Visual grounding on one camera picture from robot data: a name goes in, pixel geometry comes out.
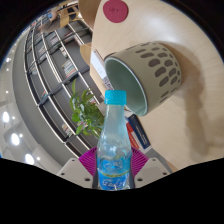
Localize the dark blue book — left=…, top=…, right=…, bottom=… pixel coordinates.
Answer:
left=127, top=113, right=153, bottom=151

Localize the red book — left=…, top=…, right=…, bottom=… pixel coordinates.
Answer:
left=125, top=121, right=141, bottom=151

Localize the grey-green mug with oval pattern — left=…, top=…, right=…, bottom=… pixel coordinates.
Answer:
left=104, top=41, right=183, bottom=117

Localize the flat round red coaster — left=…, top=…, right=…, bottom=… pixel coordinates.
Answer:
left=102, top=0, right=130, bottom=24

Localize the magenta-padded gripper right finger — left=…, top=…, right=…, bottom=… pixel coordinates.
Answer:
left=129, top=147, right=172, bottom=190

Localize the grey shelf unit with books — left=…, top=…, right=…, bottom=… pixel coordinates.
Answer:
left=22, top=6, right=113, bottom=159

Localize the group of round ceiling lights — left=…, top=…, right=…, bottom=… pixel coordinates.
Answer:
left=1, top=56, right=35, bottom=166

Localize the clear bottle with blue cap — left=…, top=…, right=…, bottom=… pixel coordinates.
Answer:
left=96, top=89, right=134, bottom=192

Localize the potted green leafy plant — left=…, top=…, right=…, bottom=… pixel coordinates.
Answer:
left=68, top=78, right=106, bottom=140

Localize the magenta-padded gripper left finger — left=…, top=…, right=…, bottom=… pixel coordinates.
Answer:
left=57, top=147, right=100, bottom=190

